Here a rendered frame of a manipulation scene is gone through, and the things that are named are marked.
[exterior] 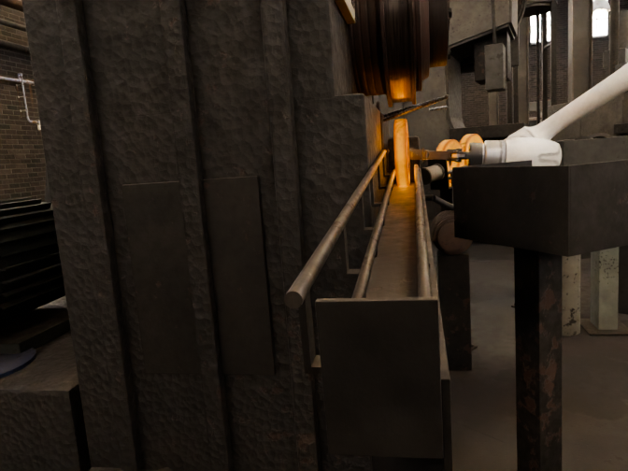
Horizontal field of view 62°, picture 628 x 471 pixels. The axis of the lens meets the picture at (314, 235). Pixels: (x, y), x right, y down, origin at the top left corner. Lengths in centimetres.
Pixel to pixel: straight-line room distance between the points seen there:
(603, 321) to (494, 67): 213
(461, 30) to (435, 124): 69
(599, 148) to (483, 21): 126
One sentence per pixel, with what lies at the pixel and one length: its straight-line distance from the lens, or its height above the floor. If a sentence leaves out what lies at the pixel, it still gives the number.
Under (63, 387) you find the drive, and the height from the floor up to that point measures 25.
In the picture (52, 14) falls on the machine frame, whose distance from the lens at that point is 128.
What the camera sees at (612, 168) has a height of 71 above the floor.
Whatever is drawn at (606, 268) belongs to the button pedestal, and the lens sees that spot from 229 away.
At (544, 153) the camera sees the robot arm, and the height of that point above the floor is 72.
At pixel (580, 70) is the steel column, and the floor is 188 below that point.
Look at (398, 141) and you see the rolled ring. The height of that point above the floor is 78.
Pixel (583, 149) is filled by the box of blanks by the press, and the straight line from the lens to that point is 359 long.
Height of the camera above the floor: 76
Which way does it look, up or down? 9 degrees down
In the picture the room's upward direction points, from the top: 4 degrees counter-clockwise
